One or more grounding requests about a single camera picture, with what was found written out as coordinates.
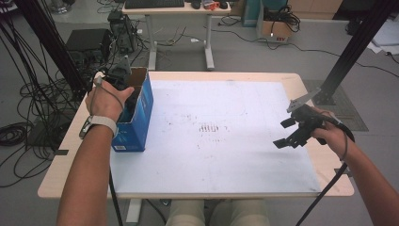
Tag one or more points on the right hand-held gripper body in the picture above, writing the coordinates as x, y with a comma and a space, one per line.
309, 117

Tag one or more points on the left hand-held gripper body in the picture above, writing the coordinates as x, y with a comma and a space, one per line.
120, 75

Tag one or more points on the blue cardboard box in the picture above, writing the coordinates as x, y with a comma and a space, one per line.
138, 125

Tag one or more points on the person's left hand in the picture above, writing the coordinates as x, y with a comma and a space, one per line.
105, 100

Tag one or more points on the person's right hand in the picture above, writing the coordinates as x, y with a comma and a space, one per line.
337, 138

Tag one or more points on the light wooden table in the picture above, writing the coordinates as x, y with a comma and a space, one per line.
301, 91

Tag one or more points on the grey floor mat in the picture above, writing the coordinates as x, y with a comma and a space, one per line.
345, 116

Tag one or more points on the black computer tower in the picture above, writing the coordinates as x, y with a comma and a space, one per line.
124, 31

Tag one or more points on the black equipment box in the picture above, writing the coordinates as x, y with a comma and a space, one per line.
87, 39

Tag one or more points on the black tape strip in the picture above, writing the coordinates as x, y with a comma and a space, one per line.
338, 172
61, 152

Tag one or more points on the black keyboard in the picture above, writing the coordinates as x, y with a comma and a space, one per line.
153, 3

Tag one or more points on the white table mat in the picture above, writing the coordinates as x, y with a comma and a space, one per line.
204, 157

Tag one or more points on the person's right leg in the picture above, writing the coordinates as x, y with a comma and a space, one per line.
241, 213

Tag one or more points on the person's leg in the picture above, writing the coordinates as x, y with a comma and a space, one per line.
186, 213
241, 213

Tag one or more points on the white desk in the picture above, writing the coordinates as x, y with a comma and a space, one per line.
175, 10

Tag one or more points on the white sheets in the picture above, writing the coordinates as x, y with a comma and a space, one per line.
387, 36

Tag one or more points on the orange small item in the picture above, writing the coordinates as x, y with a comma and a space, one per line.
210, 5

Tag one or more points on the teal bin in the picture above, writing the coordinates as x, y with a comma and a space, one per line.
251, 14

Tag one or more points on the person's left leg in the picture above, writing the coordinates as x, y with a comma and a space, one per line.
186, 213

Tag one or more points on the black metal frame post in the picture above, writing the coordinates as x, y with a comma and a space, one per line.
354, 47
47, 37

